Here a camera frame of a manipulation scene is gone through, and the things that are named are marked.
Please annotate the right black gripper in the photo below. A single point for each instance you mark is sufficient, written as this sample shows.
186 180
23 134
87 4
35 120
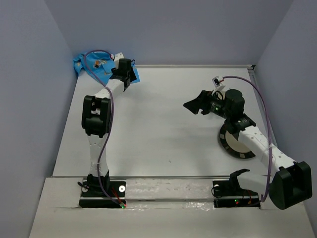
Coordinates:
201 102

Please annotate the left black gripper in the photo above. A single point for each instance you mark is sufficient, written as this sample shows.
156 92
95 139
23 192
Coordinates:
132 76

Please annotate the blue space-print cloth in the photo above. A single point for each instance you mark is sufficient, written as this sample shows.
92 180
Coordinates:
99 62

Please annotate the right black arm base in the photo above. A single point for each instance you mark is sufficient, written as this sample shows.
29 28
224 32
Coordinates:
227 197

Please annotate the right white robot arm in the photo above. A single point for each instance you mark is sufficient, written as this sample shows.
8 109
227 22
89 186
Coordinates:
288 183

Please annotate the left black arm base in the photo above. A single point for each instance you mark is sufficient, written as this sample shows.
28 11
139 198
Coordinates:
92 196

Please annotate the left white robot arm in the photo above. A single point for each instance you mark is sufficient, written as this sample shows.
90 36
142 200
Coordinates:
98 114

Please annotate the black rimmed cream plate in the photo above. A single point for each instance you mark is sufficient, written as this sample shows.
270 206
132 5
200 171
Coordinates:
232 146

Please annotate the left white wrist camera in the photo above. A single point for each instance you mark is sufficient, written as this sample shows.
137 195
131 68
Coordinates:
118 58

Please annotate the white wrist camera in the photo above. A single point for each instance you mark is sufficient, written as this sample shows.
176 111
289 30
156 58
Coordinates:
118 58
218 83

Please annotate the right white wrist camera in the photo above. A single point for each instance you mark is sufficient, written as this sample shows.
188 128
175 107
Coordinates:
218 83

